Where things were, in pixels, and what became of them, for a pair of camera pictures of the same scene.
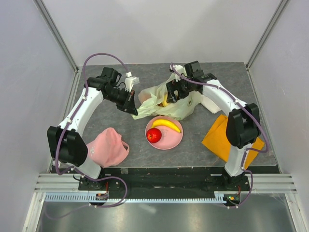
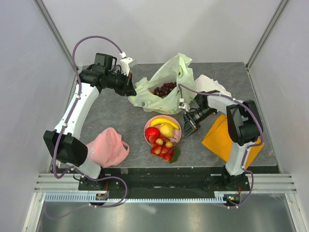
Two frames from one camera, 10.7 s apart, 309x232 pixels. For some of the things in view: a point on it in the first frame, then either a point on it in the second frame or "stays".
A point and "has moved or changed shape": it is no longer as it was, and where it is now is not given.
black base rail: [166, 180] stays
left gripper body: [123, 99] → [122, 82]
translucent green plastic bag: [150, 99] has moved or changed shape
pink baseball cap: [108, 149] stays
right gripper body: [183, 87] → [195, 118]
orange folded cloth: [217, 140] stays
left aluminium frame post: [51, 24] stays
